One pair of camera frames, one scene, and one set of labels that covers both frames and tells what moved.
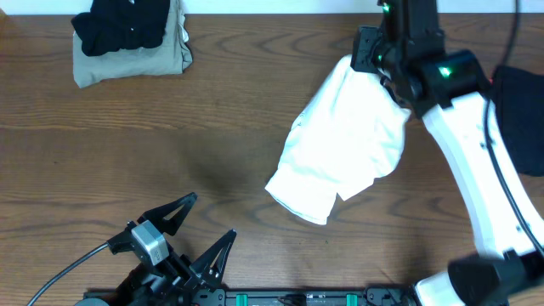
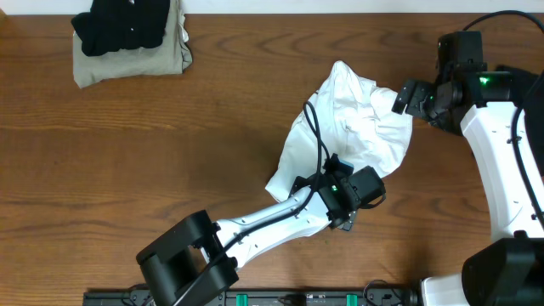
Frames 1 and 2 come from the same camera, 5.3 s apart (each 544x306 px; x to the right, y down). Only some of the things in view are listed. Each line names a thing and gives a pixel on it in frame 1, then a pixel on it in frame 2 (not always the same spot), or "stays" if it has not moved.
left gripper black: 179,258 -> 298,185
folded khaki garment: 172,57 stays
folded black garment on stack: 116,25 stays
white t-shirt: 351,133 stays
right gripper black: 366,42 -> 416,107
